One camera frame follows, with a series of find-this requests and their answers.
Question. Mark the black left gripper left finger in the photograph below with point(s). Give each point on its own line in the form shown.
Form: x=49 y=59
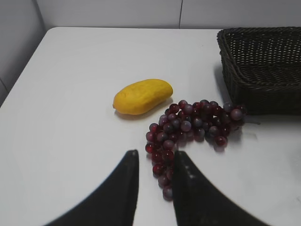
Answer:
x=113 y=203

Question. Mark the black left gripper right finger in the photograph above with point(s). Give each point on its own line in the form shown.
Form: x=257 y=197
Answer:
x=197 y=202

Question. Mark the black wicker basket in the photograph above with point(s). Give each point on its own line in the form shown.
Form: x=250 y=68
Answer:
x=261 y=68

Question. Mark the purple grape bunch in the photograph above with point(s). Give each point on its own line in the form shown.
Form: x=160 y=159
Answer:
x=183 y=122

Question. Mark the yellow mango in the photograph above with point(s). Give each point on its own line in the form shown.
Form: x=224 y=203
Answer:
x=142 y=96

